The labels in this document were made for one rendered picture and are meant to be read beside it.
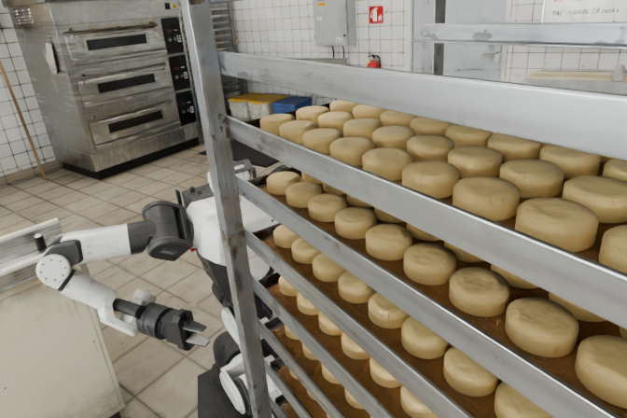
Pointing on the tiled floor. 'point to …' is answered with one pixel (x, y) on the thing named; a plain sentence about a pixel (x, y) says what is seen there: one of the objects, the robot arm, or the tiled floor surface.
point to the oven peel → (22, 120)
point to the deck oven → (108, 71)
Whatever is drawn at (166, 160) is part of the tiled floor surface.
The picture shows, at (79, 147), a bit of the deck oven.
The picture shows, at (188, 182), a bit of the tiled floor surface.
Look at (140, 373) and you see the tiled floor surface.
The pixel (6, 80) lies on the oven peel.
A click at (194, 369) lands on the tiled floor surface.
